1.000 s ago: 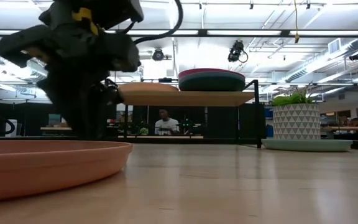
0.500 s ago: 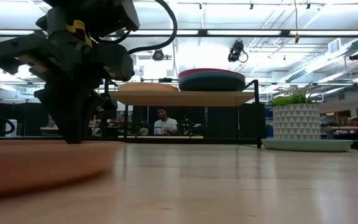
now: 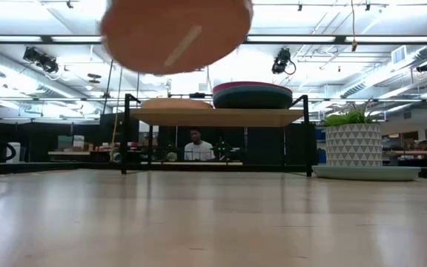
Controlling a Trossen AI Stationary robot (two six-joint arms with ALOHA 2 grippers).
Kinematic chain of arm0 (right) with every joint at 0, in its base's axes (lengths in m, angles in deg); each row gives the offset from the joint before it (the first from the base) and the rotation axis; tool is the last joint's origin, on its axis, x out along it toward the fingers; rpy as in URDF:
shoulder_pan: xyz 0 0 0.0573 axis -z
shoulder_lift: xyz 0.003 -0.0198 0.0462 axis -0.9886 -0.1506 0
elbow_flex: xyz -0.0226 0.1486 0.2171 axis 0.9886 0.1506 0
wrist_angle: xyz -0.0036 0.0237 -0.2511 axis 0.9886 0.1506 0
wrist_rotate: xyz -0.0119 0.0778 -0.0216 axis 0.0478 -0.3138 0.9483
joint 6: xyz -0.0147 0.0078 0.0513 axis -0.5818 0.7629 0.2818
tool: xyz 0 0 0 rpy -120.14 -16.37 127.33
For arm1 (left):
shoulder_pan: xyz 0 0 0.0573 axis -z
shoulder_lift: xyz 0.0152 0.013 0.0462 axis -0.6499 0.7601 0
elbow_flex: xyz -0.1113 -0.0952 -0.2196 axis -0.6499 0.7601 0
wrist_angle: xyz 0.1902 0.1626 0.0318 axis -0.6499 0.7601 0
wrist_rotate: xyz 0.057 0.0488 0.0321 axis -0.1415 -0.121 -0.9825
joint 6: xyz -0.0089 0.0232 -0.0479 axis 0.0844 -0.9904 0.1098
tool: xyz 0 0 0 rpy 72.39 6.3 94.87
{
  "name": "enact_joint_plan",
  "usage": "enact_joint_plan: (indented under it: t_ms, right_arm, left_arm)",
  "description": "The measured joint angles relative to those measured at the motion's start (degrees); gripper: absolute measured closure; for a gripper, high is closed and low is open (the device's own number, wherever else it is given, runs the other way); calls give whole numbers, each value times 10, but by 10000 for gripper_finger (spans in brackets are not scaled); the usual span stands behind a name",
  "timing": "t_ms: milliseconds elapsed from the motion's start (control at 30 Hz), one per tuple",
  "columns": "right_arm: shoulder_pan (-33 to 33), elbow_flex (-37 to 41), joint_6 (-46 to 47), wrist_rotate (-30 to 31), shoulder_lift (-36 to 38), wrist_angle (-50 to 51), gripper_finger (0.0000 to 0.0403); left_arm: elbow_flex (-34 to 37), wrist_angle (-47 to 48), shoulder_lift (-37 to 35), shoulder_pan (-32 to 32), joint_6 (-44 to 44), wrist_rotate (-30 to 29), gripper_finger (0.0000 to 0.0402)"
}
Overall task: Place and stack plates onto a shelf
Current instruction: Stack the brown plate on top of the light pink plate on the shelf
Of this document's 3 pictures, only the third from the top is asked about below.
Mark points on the wooden background table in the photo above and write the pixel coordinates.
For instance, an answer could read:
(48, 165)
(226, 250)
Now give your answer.
(421, 153)

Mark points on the red plate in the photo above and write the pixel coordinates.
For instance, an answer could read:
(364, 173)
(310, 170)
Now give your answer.
(250, 86)

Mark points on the black tripod with green light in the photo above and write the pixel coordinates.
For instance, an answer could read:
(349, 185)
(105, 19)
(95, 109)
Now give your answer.
(221, 148)

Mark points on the orange plate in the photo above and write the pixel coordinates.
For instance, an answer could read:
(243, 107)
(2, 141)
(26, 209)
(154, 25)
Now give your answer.
(176, 104)
(172, 33)

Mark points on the black ceiling-mounted camera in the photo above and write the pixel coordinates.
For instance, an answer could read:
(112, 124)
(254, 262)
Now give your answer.
(43, 61)
(282, 61)

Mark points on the white bin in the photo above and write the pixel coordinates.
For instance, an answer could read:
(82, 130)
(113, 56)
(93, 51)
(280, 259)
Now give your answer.
(13, 153)

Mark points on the person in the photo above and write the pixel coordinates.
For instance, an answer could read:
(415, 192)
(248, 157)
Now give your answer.
(198, 150)

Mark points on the green potted plant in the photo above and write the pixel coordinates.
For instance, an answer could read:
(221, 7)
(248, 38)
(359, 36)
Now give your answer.
(347, 118)

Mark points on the white triangle-patterned plant pot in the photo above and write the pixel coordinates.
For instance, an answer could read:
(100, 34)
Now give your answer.
(353, 144)

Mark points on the light blue plate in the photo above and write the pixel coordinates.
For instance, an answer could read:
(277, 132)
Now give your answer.
(365, 173)

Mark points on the wooden shelf with black frame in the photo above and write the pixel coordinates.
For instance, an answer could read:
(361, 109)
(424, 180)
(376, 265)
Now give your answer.
(217, 116)

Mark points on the dark teal plate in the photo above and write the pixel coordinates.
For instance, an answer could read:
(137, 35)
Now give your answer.
(252, 99)

